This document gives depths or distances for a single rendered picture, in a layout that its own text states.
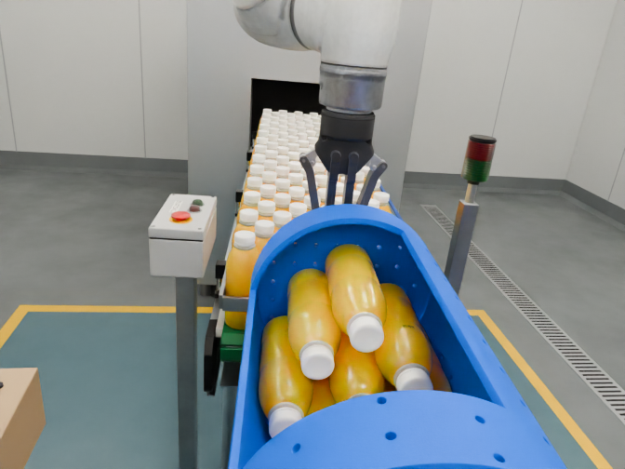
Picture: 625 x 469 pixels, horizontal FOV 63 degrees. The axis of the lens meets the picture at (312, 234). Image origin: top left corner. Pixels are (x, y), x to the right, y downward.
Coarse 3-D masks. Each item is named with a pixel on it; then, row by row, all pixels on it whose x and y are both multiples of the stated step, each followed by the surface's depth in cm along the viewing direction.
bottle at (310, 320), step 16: (304, 272) 74; (320, 272) 74; (288, 288) 73; (304, 288) 69; (320, 288) 69; (288, 304) 69; (304, 304) 65; (320, 304) 65; (288, 320) 66; (304, 320) 62; (320, 320) 62; (288, 336) 64; (304, 336) 61; (320, 336) 61; (336, 336) 62; (336, 352) 62
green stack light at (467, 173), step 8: (464, 160) 119; (472, 160) 117; (464, 168) 119; (472, 168) 117; (480, 168) 117; (488, 168) 118; (464, 176) 119; (472, 176) 118; (480, 176) 118; (488, 176) 119
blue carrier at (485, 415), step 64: (320, 256) 75; (384, 256) 76; (256, 320) 74; (448, 320) 49; (256, 384) 64; (512, 384) 44; (256, 448) 56; (320, 448) 33; (384, 448) 31; (448, 448) 31; (512, 448) 33
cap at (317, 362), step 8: (304, 352) 59; (312, 352) 58; (320, 352) 58; (328, 352) 59; (304, 360) 58; (312, 360) 58; (320, 360) 58; (328, 360) 58; (304, 368) 59; (312, 368) 59; (320, 368) 59; (328, 368) 59; (312, 376) 59; (320, 376) 59
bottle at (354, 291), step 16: (336, 256) 70; (352, 256) 69; (368, 256) 72; (336, 272) 67; (352, 272) 65; (368, 272) 66; (336, 288) 63; (352, 288) 61; (368, 288) 61; (336, 304) 61; (352, 304) 59; (368, 304) 59; (384, 304) 61; (336, 320) 61; (352, 320) 58; (384, 320) 60
